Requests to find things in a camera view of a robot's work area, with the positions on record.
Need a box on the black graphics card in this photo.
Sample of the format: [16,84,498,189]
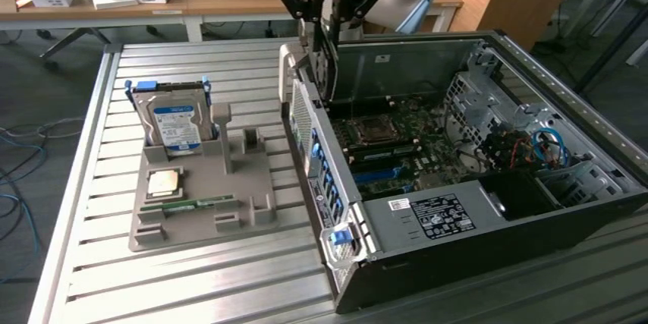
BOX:
[296,0,343,109]

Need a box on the metal CPU socket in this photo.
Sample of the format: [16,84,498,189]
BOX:
[348,115,402,146]

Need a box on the green motherboard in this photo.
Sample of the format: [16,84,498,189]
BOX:
[328,98,487,194]

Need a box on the wooden desk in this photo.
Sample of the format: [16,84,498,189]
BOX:
[0,0,466,42]

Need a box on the hard disk with blue carrier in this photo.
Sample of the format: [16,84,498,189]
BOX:
[123,76,212,158]

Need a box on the dark RAM stick white label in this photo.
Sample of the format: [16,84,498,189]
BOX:
[352,143,422,164]

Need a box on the blue expansion slot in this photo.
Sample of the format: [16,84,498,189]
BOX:
[352,166,407,184]

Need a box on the grey plastic parts rack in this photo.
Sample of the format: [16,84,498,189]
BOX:
[127,102,286,253]

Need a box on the silver CPU chip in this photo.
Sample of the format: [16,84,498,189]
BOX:
[146,170,182,198]

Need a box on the green RAM stick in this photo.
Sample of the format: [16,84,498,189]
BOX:
[140,195,236,214]

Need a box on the grey power supply unit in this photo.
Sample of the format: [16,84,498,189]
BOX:
[360,181,507,263]

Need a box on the blue case latch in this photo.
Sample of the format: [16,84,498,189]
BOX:
[328,228,355,246]

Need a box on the metal disk bay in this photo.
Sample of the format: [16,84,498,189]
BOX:
[535,159,626,209]

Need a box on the black and silver PC case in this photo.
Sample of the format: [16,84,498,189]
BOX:
[278,29,648,316]

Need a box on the red wire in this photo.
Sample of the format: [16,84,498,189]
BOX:
[508,137,531,169]

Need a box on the blue wire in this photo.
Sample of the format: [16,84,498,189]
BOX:
[530,126,574,170]

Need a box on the white floor cable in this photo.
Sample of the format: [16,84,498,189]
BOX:
[0,117,83,139]

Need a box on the blue floor cable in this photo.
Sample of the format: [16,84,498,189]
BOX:
[0,126,48,285]

